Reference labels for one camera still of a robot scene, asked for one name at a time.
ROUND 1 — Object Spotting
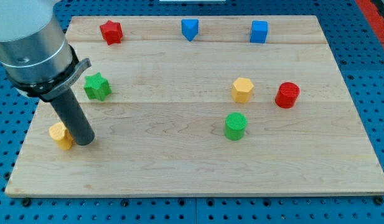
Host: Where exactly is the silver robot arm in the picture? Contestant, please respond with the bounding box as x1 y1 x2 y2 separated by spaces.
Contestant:
0 0 91 101

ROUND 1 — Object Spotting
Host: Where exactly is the yellow hexagon block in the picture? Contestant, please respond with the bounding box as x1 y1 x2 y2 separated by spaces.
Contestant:
231 78 254 103

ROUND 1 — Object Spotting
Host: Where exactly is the green star block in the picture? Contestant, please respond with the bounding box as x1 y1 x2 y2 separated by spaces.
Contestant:
83 72 112 101

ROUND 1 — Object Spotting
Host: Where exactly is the red star block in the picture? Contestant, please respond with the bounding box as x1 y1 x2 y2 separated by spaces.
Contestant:
100 21 123 45

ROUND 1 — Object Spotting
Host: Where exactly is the yellow star block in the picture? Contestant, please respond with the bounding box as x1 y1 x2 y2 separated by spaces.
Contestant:
49 122 73 150

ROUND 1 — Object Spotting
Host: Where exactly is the wooden board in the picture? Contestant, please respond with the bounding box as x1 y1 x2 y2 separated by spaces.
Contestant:
5 16 384 198

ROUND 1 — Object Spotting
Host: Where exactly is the green cylinder block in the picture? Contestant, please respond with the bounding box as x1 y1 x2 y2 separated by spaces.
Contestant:
223 112 248 141

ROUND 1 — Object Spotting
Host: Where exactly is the blue triangle block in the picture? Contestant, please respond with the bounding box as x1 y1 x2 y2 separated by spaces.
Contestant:
181 19 199 42

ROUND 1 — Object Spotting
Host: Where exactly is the red cylinder block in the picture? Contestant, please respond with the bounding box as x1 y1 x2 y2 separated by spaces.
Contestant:
275 82 300 109

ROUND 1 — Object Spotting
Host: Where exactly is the blue cube block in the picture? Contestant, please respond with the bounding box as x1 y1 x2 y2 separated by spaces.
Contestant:
250 21 268 44

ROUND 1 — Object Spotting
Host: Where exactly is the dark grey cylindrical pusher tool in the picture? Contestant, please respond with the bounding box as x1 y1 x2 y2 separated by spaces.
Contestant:
50 89 95 146

